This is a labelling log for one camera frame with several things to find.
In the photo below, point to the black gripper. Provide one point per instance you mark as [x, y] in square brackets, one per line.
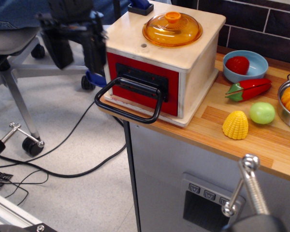
[77, 21]

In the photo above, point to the red front wooden drawer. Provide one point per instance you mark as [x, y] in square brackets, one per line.
[145, 96]

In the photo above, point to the blue clamp under box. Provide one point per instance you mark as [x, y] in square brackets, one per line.
[96, 79]

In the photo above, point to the wooden box housing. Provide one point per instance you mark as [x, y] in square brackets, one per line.
[190, 69]

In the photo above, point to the grey office chair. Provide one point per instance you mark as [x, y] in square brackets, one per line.
[15, 46]

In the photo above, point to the black and blue clamp top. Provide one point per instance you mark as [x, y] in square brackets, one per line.
[140, 7]

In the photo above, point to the blue jeans leg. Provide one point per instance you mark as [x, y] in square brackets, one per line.
[18, 14]

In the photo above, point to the orange glass pot lid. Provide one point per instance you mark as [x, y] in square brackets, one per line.
[172, 29]

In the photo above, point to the small black circuit board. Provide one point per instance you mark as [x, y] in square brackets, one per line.
[5, 177]

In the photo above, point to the red toy strawberry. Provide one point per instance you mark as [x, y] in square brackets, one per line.
[238, 64]

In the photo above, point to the grey toy kitchen cabinet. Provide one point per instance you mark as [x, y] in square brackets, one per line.
[181, 176]

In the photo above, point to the red toy chili pepper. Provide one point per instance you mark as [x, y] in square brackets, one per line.
[248, 89]

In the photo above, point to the yellow toy corn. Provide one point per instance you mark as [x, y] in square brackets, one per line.
[235, 125]

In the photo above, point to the light blue bowl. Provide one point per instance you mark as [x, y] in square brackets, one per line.
[257, 68]

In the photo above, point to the metal clamp screw right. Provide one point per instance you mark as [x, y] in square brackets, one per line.
[248, 165]

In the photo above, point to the steel pot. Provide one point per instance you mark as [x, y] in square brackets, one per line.
[282, 111]

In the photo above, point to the aluminium frame rail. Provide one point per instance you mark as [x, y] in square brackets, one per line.
[15, 219]

